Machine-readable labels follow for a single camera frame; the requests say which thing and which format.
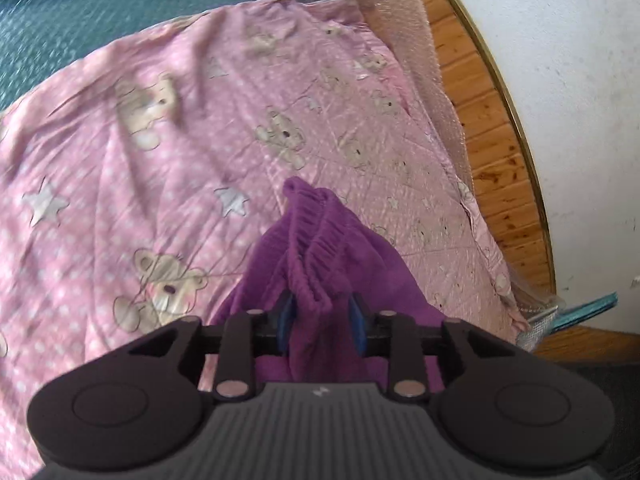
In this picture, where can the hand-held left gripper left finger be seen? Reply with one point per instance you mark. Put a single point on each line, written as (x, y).
(284, 325)

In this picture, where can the pink bear print blanket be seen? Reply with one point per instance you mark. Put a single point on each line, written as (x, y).
(150, 185)

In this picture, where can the purple pants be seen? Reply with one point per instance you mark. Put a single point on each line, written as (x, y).
(320, 260)

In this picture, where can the teal mat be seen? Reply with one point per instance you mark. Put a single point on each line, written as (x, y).
(75, 25)

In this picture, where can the clear bubble wrap sheet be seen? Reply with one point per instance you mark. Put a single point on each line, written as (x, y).
(415, 60)

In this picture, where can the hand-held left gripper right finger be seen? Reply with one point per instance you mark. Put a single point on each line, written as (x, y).
(358, 327)

